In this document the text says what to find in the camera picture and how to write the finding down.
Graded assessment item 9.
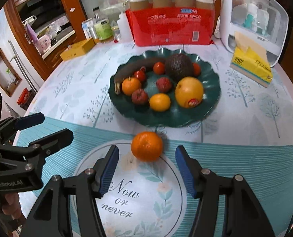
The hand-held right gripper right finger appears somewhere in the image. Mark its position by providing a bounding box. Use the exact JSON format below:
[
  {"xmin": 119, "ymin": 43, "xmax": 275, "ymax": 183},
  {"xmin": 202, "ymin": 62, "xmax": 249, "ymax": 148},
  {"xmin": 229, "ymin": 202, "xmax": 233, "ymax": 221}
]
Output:
[{"xmin": 175, "ymin": 145, "xmax": 275, "ymax": 237}]

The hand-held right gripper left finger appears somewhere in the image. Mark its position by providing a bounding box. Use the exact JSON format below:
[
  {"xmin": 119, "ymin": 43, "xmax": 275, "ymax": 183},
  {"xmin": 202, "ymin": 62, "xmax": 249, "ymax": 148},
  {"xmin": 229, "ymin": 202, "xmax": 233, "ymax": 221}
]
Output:
[{"xmin": 23, "ymin": 145, "xmax": 120, "ymax": 237}]

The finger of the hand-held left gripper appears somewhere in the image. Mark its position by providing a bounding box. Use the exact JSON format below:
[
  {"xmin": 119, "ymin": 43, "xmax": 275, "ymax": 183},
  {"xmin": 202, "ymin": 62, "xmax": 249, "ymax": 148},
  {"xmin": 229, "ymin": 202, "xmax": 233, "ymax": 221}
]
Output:
[
  {"xmin": 0, "ymin": 128, "xmax": 74, "ymax": 171},
  {"xmin": 0, "ymin": 112, "xmax": 45, "ymax": 144}
]

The large orange mandarin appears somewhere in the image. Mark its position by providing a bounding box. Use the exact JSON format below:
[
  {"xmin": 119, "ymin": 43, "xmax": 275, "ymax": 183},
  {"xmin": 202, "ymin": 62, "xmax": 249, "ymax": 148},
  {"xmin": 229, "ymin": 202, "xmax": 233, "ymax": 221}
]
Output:
[{"xmin": 131, "ymin": 132, "xmax": 164, "ymax": 162}]

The dark green wavy plate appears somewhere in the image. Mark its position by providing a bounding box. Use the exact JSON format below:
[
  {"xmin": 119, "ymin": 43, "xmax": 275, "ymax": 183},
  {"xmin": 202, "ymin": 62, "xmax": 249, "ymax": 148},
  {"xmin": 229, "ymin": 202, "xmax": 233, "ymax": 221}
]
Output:
[{"xmin": 108, "ymin": 47, "xmax": 221, "ymax": 128}]

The yellow-orange citrus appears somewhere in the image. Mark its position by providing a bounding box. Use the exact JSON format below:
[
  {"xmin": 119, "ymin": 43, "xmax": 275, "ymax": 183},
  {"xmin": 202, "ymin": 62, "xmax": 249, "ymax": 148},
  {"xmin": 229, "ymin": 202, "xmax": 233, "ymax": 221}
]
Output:
[{"xmin": 149, "ymin": 93, "xmax": 171, "ymax": 111}]

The red cherry tomato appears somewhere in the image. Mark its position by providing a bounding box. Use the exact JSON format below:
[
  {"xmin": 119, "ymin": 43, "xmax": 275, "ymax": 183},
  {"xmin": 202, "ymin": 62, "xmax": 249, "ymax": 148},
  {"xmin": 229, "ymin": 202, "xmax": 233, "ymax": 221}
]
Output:
[
  {"xmin": 153, "ymin": 62, "xmax": 165, "ymax": 75},
  {"xmin": 133, "ymin": 70, "xmax": 147, "ymax": 82}
]

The dark overripe banana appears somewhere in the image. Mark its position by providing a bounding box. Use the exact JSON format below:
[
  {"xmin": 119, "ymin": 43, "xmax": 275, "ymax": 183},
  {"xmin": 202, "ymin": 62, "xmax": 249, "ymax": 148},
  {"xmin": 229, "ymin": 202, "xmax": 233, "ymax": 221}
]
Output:
[{"xmin": 113, "ymin": 57, "xmax": 167, "ymax": 95}]

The dark avocado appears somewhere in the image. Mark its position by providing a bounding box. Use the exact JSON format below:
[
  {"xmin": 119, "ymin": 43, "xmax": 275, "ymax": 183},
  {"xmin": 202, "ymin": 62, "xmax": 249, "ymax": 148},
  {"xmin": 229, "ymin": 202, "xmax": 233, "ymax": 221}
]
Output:
[{"xmin": 164, "ymin": 54, "xmax": 194, "ymax": 82}]

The person's left hand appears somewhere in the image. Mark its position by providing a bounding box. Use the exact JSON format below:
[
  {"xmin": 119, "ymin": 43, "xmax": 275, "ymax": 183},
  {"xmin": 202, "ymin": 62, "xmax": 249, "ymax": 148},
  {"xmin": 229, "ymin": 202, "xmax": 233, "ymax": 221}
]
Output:
[{"xmin": 2, "ymin": 192, "xmax": 21, "ymax": 222}]

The pink small appliance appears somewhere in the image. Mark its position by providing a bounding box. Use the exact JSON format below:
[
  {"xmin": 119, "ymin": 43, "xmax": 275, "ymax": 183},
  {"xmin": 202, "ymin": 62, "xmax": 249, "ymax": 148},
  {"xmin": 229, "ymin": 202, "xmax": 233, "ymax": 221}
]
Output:
[{"xmin": 36, "ymin": 35, "xmax": 52, "ymax": 53}]

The yellow grapefruit with sticker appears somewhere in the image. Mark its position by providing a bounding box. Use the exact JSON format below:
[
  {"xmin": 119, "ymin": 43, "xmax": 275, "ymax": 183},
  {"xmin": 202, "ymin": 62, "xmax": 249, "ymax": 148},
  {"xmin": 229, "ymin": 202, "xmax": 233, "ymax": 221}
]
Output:
[{"xmin": 175, "ymin": 77, "xmax": 204, "ymax": 108}]

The yellow cardboard box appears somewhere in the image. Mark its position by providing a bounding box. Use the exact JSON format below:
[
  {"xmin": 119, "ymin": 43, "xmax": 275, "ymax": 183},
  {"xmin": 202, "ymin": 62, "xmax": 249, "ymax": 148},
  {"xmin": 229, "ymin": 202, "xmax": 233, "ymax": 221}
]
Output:
[{"xmin": 60, "ymin": 39, "xmax": 95, "ymax": 62}]

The small orange with stem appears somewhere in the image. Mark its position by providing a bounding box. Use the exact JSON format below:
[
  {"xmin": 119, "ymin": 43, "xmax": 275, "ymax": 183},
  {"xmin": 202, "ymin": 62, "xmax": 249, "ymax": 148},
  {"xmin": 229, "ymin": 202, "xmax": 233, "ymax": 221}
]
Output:
[{"xmin": 122, "ymin": 77, "xmax": 142, "ymax": 96}]

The small white and blue box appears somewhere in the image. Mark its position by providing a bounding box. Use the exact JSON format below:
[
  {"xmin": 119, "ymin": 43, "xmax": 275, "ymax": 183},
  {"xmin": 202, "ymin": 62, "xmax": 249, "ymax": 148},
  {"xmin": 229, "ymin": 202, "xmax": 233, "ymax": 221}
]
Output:
[{"xmin": 81, "ymin": 18, "xmax": 94, "ymax": 40}]

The clear bottle with green label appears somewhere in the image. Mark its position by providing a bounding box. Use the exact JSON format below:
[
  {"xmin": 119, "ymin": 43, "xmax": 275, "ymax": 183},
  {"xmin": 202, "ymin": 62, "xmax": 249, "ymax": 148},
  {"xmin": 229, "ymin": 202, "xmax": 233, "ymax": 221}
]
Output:
[{"xmin": 93, "ymin": 7, "xmax": 114, "ymax": 42}]

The small glass jar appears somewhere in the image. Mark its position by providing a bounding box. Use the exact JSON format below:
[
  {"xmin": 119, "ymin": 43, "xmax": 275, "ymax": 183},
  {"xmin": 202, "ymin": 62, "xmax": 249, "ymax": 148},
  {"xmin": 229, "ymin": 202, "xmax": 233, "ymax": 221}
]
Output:
[{"xmin": 111, "ymin": 26, "xmax": 120, "ymax": 42}]

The brown wooden cabinet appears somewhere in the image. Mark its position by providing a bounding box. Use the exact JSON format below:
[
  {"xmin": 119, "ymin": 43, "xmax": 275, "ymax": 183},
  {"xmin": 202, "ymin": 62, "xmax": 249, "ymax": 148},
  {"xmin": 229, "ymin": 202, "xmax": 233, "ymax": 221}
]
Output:
[{"xmin": 4, "ymin": 0, "xmax": 95, "ymax": 79}]

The yellow tissue box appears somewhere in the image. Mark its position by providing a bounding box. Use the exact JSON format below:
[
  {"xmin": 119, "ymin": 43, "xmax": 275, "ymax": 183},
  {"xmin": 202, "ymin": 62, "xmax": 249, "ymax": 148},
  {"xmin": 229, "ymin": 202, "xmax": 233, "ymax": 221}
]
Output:
[{"xmin": 230, "ymin": 31, "xmax": 272, "ymax": 88}]

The white plastic bottle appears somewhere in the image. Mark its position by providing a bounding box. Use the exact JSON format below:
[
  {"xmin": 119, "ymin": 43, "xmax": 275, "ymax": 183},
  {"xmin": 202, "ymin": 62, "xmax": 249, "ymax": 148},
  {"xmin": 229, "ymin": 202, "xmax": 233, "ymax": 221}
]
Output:
[{"xmin": 117, "ymin": 13, "xmax": 127, "ymax": 39}]

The red box of jars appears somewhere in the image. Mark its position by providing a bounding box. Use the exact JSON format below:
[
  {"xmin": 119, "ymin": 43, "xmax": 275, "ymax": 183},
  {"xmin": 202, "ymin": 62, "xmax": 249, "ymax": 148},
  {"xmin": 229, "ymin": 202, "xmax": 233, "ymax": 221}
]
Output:
[{"xmin": 116, "ymin": 0, "xmax": 222, "ymax": 47}]

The white cosmetics storage box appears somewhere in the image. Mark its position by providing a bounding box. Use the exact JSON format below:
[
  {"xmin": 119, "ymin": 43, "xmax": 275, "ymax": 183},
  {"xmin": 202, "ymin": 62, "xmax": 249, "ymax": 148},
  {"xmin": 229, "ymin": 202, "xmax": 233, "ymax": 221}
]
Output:
[{"xmin": 219, "ymin": 0, "xmax": 289, "ymax": 67}]

